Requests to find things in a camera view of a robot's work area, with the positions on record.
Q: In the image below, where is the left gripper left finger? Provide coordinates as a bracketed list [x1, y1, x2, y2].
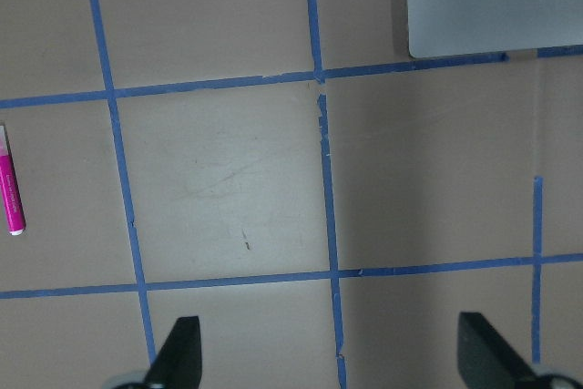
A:
[144, 316, 202, 389]

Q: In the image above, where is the pink highlighter pen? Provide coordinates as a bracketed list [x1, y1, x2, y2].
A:
[0, 124, 26, 236]

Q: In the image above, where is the silver laptop notebook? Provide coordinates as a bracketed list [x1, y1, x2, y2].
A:
[406, 0, 582, 58]

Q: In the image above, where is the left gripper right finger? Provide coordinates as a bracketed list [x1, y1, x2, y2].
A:
[457, 312, 545, 389]

